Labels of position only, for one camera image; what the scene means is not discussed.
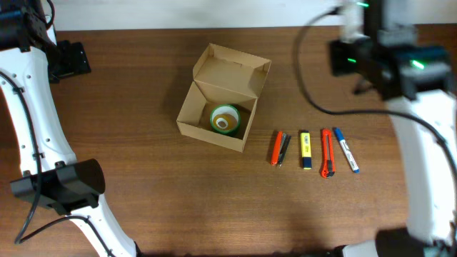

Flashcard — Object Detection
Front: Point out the yellow highlighter marker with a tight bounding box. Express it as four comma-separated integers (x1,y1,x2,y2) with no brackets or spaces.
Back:
300,131,312,170

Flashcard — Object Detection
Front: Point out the orange black stapler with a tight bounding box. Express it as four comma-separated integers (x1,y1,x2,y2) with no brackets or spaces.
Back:
271,131,291,166

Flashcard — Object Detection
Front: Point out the brown cardboard box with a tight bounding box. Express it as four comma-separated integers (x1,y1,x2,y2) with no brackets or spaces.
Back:
176,44,271,152

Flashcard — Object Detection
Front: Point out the green tape roll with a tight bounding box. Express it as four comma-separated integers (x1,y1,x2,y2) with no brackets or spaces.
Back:
210,104,241,136

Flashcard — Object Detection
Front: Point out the small yellow tape roll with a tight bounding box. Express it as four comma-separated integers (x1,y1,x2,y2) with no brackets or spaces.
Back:
212,114,238,132

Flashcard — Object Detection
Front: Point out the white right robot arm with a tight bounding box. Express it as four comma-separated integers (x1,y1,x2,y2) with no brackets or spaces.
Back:
330,1,456,256

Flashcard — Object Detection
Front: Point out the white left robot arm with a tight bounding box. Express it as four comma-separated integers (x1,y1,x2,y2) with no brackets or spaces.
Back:
1,0,141,256

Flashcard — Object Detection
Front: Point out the blue whiteboard marker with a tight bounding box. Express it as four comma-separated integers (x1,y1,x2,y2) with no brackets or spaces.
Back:
333,128,360,173

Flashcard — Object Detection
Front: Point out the red utility knife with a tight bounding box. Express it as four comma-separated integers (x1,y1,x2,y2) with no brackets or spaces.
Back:
321,128,336,178

